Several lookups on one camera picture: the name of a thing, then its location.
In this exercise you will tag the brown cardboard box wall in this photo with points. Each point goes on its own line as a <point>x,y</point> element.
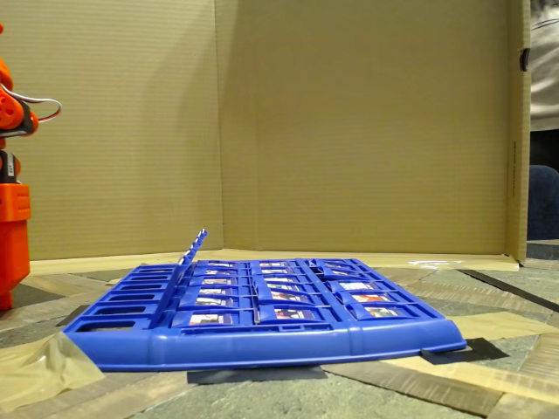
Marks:
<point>349,131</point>

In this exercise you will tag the purple illustrated game card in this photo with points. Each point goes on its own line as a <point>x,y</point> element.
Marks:
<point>216,281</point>

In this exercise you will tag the Bumbler blue flip tile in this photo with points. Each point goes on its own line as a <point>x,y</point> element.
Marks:
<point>367,298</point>

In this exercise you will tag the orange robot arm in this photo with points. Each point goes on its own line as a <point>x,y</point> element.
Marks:
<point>13,244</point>

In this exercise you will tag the crumpled clear packing tape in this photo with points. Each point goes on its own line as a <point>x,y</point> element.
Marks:
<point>39,375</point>

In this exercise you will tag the green-white character game card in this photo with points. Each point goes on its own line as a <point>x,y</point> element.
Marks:
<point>273,271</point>

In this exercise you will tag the purple Safeguard game card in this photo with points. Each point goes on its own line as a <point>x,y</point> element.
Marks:
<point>286,297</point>

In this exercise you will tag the dark blue chair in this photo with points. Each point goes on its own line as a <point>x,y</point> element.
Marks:
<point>543,205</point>

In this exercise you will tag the person in white shirt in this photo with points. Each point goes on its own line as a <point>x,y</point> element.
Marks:
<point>546,65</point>

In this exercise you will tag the Mr Mist blue flip tile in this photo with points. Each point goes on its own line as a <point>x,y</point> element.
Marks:
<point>356,286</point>

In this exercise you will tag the white character game card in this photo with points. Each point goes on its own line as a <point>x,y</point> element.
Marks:
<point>277,279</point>

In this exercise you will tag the purple Ultrasonic game card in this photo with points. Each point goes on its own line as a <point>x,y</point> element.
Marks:
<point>292,314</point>

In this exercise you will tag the blue plastic guessing game board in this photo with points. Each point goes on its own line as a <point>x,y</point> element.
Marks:
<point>262,349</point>

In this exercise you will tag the long black tape line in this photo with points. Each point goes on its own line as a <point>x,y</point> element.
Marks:
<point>515,291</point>

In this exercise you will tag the brown-red character game card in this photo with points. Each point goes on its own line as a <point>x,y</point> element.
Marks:
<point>271,264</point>

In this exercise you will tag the purple Zap game card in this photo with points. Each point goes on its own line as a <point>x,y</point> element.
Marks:
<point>218,272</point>

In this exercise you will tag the purple Beast Tamer game card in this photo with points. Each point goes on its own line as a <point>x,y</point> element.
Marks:
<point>220,264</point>

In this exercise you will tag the brown packing tape piece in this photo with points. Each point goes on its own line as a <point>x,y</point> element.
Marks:
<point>502,325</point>

